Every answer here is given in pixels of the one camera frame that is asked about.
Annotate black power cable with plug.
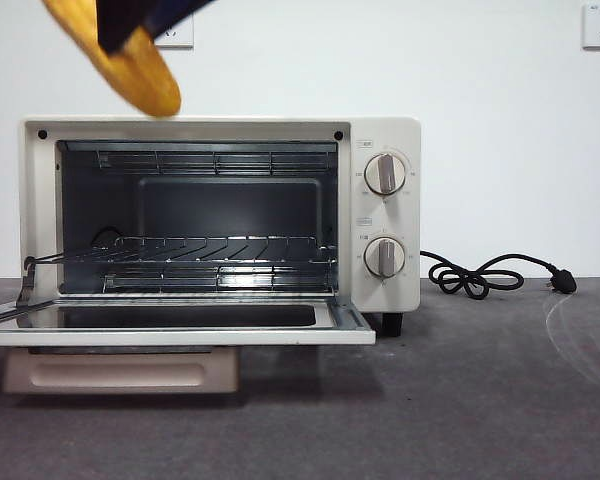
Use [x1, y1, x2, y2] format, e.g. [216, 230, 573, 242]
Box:
[419, 249, 578, 300]

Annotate white Toshiba toaster oven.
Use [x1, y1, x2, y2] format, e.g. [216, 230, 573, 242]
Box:
[18, 116, 422, 337]

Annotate glass oven door with handle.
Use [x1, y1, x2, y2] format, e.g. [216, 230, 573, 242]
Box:
[0, 298, 377, 396]

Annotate beige timer knob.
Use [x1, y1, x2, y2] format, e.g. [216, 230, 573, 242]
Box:
[363, 235, 406, 278]

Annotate beige temperature knob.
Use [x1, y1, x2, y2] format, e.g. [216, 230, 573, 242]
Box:
[363, 152, 408, 197]

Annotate metal wire oven rack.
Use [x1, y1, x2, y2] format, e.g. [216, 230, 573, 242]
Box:
[87, 234, 339, 265]

